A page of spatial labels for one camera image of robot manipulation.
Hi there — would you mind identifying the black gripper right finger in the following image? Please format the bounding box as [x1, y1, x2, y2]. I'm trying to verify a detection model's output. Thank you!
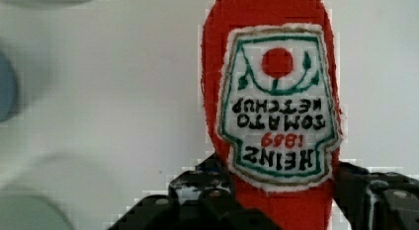
[333, 162, 419, 230]

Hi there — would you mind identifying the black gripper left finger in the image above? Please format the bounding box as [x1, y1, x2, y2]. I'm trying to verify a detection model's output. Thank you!
[108, 154, 281, 230]

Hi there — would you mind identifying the red plush ketchup bottle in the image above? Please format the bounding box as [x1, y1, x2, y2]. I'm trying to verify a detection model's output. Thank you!
[202, 0, 342, 230]

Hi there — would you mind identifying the blue small bowl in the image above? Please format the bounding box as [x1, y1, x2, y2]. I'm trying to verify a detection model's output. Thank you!
[0, 53, 18, 121]

